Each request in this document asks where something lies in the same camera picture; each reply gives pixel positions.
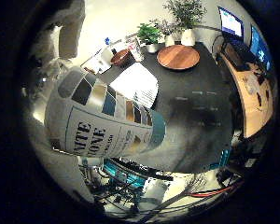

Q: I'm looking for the white grey striped cloth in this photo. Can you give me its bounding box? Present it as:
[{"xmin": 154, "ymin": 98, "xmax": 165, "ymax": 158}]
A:
[{"xmin": 109, "ymin": 63, "xmax": 160, "ymax": 109}]

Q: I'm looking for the light wooden desk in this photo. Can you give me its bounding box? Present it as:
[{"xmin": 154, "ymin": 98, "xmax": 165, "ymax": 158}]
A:
[{"xmin": 222, "ymin": 46, "xmax": 275, "ymax": 138}]

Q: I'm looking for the open laptop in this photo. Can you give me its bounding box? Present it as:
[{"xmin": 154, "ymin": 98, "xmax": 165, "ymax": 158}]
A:
[{"xmin": 217, "ymin": 6, "xmax": 250, "ymax": 54}]

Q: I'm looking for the lavender plant in white pot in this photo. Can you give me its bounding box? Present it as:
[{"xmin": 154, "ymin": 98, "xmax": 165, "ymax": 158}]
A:
[{"xmin": 151, "ymin": 18, "xmax": 179, "ymax": 48}]

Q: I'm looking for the brown wooden bowl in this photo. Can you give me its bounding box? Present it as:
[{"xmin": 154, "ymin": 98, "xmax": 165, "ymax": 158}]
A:
[{"xmin": 109, "ymin": 49, "xmax": 133, "ymax": 68}]

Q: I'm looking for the round wooden plate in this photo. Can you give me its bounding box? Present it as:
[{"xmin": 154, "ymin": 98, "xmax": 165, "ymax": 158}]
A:
[{"xmin": 156, "ymin": 44, "xmax": 201, "ymax": 71}]

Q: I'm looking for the tall plant in white pot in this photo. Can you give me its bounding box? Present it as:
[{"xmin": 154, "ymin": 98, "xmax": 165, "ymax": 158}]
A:
[{"xmin": 163, "ymin": 0, "xmax": 207, "ymax": 48}]

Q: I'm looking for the green plant in silver pot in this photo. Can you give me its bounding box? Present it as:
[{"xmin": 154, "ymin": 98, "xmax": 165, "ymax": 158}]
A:
[{"xmin": 135, "ymin": 22, "xmax": 161, "ymax": 54}]

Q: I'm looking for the printed red white box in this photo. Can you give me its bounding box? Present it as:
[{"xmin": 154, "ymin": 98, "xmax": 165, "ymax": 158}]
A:
[{"xmin": 125, "ymin": 35, "xmax": 147, "ymax": 63}]

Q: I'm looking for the red cable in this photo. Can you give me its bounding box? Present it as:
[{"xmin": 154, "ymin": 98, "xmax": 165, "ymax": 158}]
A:
[{"xmin": 189, "ymin": 179, "xmax": 245, "ymax": 199}]

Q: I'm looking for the patterned cylindrical can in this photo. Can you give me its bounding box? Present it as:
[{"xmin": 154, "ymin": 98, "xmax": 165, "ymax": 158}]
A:
[{"xmin": 44, "ymin": 65, "xmax": 168, "ymax": 159}]

